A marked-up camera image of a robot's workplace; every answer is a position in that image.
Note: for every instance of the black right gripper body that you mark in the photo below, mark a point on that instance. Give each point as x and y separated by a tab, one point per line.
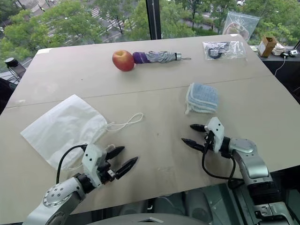
209	141

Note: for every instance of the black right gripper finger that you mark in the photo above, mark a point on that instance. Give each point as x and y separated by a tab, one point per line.
193	143
198	127

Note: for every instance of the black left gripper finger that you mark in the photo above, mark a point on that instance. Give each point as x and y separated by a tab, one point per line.
115	152
126	167

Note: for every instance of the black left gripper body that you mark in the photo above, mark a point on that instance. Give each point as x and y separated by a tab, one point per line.
105	172

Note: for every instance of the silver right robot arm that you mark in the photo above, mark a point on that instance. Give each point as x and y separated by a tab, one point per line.
254	164

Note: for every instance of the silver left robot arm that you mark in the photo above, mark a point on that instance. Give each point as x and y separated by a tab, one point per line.
58	198

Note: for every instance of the blue white cloth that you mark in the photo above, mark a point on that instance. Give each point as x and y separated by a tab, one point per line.
203	96

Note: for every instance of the clear bag with black item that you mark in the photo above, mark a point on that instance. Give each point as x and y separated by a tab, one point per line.
222	49

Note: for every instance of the large clear zip bag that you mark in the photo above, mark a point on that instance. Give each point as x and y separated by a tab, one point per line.
241	25

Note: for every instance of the folded grey purple umbrella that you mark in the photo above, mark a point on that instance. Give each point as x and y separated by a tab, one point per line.
154	57

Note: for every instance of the red apple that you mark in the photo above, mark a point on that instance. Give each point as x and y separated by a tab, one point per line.
123	60

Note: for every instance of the small brown cardboard box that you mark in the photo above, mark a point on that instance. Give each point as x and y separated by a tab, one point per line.
266	47

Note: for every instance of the crumpled white cloth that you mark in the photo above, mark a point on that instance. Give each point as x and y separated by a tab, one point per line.
279	49

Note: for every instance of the small white charger device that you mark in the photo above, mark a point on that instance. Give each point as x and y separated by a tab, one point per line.
293	52

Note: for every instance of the black round stand device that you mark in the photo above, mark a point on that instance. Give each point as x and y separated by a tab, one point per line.
14	68

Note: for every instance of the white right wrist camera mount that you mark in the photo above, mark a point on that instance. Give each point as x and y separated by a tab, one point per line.
216	134

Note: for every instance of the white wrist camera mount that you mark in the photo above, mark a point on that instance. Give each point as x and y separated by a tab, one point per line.
216	134
92	161

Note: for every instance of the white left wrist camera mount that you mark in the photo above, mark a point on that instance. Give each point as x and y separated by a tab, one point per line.
92	161

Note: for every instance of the black window frame post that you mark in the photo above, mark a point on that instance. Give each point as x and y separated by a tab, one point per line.
153	18

